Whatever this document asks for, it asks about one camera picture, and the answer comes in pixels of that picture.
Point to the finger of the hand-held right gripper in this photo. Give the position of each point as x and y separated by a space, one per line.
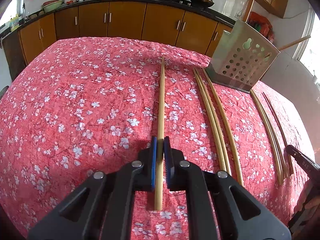
303 161

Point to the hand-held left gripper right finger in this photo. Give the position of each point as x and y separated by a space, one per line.
171 177

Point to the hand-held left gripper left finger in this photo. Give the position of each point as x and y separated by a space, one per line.
153 160

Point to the pale bamboo chopstick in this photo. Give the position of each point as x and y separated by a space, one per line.
162 100

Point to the perforated metal chopstick holder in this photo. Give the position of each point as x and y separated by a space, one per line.
240 45

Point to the red floral tablecloth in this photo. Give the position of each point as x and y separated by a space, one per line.
75 92

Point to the bright window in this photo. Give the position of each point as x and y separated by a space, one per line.
310 50

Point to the red packets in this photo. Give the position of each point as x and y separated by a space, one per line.
262 25

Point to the wooden kitchen base cabinets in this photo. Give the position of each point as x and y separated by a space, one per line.
125 20

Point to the black wok with food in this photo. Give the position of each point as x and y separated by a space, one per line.
200 1

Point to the green basin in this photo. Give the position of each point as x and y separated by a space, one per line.
52 6

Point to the yellow detergent bottle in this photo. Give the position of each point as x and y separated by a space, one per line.
15 23

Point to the sink faucet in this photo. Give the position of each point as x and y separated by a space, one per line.
25 11

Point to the window above sink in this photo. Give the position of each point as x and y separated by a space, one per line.
10 10

